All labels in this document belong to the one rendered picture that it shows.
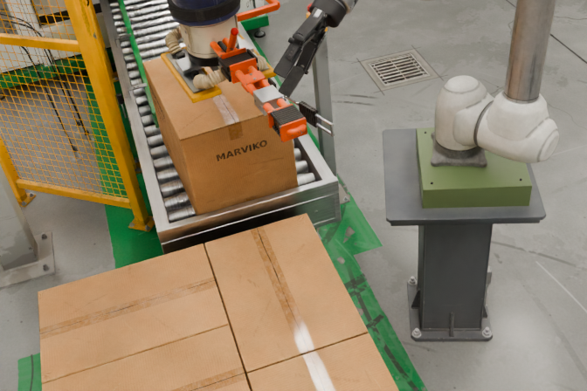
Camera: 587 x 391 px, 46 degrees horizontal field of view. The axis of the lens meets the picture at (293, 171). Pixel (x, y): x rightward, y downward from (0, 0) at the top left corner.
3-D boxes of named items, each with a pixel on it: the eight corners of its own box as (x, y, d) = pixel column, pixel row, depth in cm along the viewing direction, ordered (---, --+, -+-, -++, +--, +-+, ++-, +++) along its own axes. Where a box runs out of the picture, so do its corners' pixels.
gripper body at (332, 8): (347, 3, 148) (325, 39, 147) (346, 19, 157) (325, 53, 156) (316, -13, 150) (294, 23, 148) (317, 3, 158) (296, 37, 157)
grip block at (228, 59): (220, 72, 211) (217, 55, 207) (250, 63, 214) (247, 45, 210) (231, 85, 205) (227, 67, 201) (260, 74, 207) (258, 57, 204)
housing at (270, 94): (253, 105, 195) (251, 91, 192) (275, 97, 197) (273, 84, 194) (263, 116, 190) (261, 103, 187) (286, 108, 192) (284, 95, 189)
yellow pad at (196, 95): (161, 58, 242) (157, 45, 239) (188, 50, 245) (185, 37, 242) (192, 104, 217) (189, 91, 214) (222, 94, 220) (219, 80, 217)
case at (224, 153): (163, 141, 306) (141, 62, 280) (249, 115, 315) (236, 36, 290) (200, 225, 261) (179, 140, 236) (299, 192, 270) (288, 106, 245)
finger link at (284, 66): (302, 51, 145) (302, 50, 144) (285, 78, 144) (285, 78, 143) (290, 44, 145) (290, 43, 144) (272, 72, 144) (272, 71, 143)
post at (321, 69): (322, 194, 352) (306, 12, 289) (334, 190, 353) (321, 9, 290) (327, 202, 347) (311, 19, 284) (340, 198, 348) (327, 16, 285)
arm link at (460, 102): (452, 117, 241) (454, 62, 227) (499, 135, 230) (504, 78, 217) (424, 140, 233) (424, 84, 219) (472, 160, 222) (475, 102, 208)
